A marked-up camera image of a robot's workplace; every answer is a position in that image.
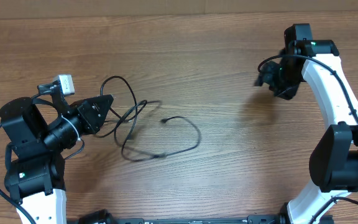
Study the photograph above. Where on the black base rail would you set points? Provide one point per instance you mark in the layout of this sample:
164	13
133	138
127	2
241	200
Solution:
103	216

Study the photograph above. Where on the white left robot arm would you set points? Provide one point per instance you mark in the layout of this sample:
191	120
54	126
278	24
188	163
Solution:
39	131

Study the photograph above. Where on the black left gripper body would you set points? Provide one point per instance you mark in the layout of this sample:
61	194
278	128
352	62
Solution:
81	124

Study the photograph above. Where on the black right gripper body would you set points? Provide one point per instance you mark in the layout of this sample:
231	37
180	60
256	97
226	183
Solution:
283	79

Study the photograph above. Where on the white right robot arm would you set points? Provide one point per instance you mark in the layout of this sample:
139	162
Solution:
333	164

